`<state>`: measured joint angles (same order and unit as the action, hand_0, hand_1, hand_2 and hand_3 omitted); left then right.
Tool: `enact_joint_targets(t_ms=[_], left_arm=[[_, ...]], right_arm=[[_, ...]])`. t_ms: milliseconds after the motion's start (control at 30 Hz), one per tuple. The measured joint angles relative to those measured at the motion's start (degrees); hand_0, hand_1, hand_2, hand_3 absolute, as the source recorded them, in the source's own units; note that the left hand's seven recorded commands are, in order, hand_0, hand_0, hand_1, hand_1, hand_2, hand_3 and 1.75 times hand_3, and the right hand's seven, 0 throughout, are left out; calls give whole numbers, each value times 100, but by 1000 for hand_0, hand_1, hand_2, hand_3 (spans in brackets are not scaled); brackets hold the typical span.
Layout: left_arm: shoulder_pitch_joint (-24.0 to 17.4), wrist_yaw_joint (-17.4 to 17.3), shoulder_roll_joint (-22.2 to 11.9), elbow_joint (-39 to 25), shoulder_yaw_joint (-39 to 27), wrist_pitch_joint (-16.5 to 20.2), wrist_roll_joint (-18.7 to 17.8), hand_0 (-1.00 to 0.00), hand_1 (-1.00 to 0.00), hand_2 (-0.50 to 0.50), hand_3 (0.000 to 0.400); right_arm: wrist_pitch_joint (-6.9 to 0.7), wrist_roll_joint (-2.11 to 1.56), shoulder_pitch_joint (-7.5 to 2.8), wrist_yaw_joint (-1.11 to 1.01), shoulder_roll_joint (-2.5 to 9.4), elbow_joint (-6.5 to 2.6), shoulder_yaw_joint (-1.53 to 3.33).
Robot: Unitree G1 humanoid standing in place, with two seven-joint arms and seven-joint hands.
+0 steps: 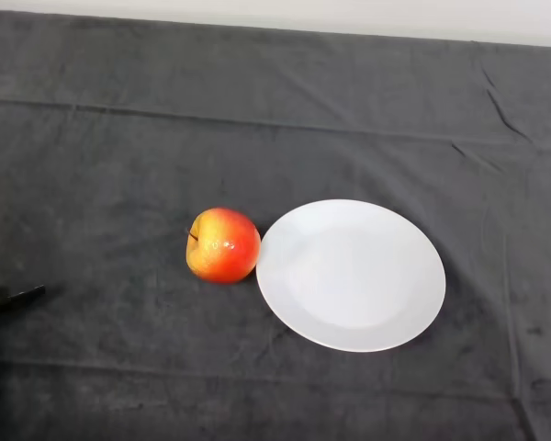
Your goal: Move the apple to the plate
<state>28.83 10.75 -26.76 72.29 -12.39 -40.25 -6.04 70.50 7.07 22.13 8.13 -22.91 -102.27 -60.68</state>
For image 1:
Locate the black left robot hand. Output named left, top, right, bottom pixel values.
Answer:
left=0, top=284, right=46, bottom=327

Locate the white round plate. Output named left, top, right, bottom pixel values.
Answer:
left=254, top=198, right=447, bottom=354

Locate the red yellow apple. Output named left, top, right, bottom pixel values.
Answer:
left=184, top=207, right=262, bottom=285

